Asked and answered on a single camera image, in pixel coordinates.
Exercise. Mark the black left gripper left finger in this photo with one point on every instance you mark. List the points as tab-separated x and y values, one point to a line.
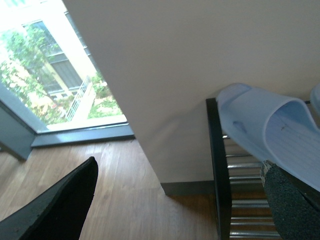
58	213

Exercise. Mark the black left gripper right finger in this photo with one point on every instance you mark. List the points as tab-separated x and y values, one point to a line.
294	205

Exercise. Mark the light blue slide sandal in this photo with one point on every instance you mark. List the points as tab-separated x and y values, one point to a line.
315	98
272	127

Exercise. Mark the black metal shoe rack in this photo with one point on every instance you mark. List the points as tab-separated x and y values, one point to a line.
242	208

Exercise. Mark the black window frame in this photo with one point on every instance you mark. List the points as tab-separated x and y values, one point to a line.
18	135

